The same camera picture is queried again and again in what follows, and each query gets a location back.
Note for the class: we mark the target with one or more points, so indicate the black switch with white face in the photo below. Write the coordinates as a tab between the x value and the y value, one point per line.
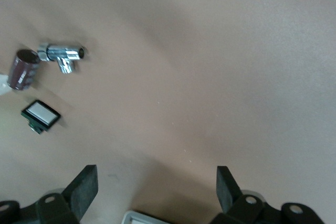
40	113

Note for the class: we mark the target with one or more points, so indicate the white curved bracket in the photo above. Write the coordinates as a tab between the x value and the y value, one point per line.
3	85

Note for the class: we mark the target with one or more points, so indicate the chrome valve fitting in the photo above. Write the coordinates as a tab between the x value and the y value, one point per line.
56	52

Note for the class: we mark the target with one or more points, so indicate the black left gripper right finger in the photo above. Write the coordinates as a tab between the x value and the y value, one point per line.
227	192

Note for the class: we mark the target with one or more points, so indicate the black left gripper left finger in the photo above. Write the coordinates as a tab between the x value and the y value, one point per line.
84	192

